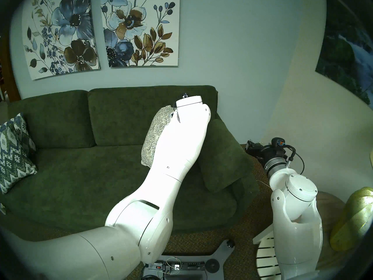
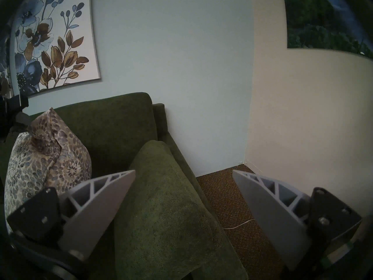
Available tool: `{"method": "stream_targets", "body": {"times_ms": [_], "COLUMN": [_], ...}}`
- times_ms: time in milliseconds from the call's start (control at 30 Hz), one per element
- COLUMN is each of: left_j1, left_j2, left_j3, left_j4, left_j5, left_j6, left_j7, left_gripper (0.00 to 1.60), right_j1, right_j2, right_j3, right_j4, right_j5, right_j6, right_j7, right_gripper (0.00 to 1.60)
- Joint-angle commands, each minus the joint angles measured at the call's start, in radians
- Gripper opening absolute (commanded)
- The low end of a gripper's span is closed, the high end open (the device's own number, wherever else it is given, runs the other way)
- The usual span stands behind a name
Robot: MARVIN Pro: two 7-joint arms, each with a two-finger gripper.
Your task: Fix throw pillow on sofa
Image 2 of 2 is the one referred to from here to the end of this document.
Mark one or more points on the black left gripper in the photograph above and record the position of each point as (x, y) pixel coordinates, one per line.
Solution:
(11, 106)

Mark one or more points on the green sofa armrest cushion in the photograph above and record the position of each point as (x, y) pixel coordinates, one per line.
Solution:
(163, 212)

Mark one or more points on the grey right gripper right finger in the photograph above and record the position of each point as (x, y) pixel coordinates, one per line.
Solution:
(271, 212)

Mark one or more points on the waterfall landscape poster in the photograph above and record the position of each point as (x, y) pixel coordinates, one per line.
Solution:
(320, 22)

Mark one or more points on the brown leaf flower canvas painting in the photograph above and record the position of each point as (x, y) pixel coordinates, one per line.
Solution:
(58, 40)

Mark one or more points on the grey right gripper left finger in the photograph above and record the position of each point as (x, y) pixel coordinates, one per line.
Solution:
(96, 206)

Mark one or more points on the pebble print throw pillow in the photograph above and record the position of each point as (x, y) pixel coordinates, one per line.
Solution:
(35, 165)

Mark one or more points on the dark green fabric sofa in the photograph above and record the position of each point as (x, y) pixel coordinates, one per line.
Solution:
(116, 122)

